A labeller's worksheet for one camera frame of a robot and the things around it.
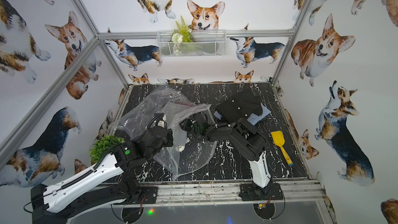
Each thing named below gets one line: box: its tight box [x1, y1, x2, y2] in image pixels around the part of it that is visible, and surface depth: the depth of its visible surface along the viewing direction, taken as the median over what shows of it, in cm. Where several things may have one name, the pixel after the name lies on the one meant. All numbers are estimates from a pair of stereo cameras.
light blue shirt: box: [213, 102, 272, 126], surface depth 97 cm
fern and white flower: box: [169, 15, 194, 56], surface depth 85 cm
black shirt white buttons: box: [215, 89, 263, 124], surface depth 97 cm
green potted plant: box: [89, 134, 125, 164], surface depth 74 cm
